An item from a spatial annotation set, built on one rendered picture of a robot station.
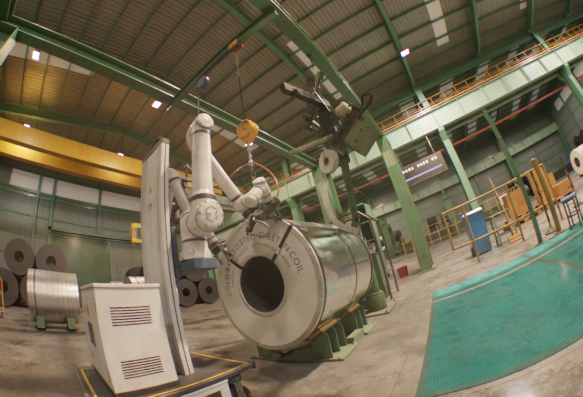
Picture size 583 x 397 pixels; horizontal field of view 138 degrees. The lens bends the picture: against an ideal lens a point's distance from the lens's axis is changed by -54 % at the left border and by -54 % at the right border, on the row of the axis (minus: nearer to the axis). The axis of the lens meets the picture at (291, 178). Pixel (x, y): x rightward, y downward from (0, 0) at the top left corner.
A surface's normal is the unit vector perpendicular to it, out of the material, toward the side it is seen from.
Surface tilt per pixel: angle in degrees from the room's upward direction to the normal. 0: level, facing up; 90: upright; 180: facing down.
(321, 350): 90
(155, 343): 90
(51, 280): 56
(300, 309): 90
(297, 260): 90
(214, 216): 100
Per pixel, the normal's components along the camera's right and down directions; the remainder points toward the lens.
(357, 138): -0.58, -0.22
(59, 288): 0.68, -0.66
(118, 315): 0.80, -0.39
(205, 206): 0.63, -0.38
